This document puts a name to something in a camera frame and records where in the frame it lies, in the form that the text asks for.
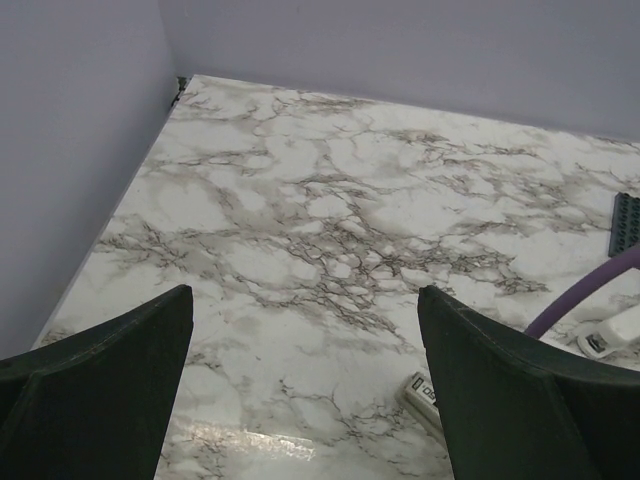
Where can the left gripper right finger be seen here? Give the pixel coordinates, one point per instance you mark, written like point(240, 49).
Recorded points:
point(513, 407)

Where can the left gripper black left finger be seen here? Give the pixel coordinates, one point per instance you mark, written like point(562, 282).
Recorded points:
point(97, 404)

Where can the staple box sleeve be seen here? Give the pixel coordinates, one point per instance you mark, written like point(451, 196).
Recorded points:
point(417, 396)

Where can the white stapler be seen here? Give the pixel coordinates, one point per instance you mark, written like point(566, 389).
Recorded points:
point(611, 335)

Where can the dark grey lego baseplate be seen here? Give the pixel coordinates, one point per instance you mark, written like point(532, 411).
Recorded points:
point(624, 231)

